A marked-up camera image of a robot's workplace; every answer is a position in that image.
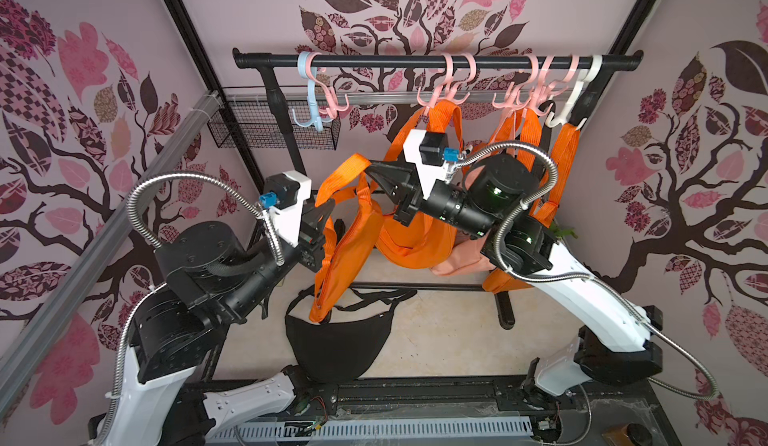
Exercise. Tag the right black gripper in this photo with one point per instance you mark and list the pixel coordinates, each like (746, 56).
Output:
(405, 193)

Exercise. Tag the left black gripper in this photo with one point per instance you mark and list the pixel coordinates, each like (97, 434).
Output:
(311, 231)

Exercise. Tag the orange backpack with straps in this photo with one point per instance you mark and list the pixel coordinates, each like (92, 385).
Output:
(426, 242)

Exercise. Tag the peach pink bag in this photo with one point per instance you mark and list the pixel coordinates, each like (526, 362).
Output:
(465, 258)

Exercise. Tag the bright orange sling bag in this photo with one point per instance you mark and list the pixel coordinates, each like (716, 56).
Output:
(559, 168)

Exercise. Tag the dark orange strapped bag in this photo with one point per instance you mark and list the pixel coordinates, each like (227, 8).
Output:
(523, 125)

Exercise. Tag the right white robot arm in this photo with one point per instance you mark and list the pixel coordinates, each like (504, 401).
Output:
(526, 241)

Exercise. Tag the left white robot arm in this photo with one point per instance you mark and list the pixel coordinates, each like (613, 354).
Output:
(196, 414)

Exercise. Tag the pink plastic hook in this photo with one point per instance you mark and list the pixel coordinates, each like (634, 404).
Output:
(459, 91)
(333, 108)
(539, 93)
(512, 100)
(431, 103)
(558, 87)

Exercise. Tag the light blue plastic hook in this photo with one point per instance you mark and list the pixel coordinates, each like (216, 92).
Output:
(316, 120)

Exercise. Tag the white plastic hook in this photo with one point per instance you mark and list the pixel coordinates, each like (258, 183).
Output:
(584, 79)

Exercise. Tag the right metal flex conduit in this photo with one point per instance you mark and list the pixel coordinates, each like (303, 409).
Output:
(618, 343)

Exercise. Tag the metal flex conduit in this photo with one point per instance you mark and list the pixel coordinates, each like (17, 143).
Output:
(618, 343)
(211, 282)

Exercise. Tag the black clothes rack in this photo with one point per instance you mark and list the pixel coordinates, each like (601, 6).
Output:
(267, 63)

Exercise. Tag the left metal flex conduit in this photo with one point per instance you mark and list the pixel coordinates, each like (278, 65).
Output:
(211, 282)

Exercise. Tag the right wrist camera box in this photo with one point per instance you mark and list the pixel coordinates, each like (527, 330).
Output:
(435, 161)

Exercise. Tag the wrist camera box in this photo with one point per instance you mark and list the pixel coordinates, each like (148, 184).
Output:
(435, 161)
(283, 200)

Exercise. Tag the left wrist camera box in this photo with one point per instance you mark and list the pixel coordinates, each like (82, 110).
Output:
(283, 200)

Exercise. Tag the grey aluminium rail left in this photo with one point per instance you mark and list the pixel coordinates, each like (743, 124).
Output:
(19, 363)

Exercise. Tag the white perforated cable tray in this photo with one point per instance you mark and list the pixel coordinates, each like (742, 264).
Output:
(368, 430)

